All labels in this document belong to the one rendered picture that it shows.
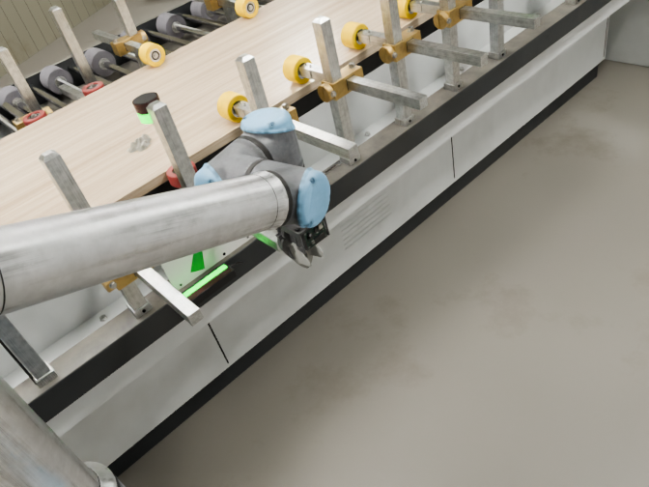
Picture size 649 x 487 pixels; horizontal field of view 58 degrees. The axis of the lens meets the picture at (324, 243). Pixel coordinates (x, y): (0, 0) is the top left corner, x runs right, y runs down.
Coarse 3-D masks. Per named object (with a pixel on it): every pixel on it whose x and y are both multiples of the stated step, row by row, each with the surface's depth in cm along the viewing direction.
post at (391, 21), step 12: (384, 0) 162; (396, 0) 163; (384, 12) 165; (396, 12) 165; (384, 24) 168; (396, 24) 167; (384, 36) 170; (396, 36) 169; (396, 72) 176; (396, 84) 179; (396, 108) 185; (408, 108) 184
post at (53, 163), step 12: (48, 156) 116; (60, 156) 117; (48, 168) 117; (60, 168) 118; (60, 180) 119; (72, 180) 121; (60, 192) 122; (72, 192) 122; (72, 204) 123; (84, 204) 125; (132, 288) 141; (132, 300) 142; (144, 300) 144
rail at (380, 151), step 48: (576, 0) 227; (528, 48) 214; (432, 96) 198; (480, 96) 205; (384, 144) 181; (336, 192) 173; (96, 336) 143; (144, 336) 145; (48, 384) 134; (96, 384) 141
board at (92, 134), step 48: (288, 0) 242; (336, 0) 230; (432, 0) 209; (192, 48) 222; (240, 48) 212; (288, 48) 203; (336, 48) 194; (96, 96) 207; (192, 96) 189; (288, 96) 175; (0, 144) 192; (48, 144) 184; (96, 144) 177; (192, 144) 164; (0, 192) 166; (48, 192) 160; (96, 192) 155; (144, 192) 154
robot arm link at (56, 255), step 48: (192, 192) 74; (240, 192) 79; (288, 192) 85; (0, 240) 55; (48, 240) 58; (96, 240) 61; (144, 240) 66; (192, 240) 72; (0, 288) 53; (48, 288) 58
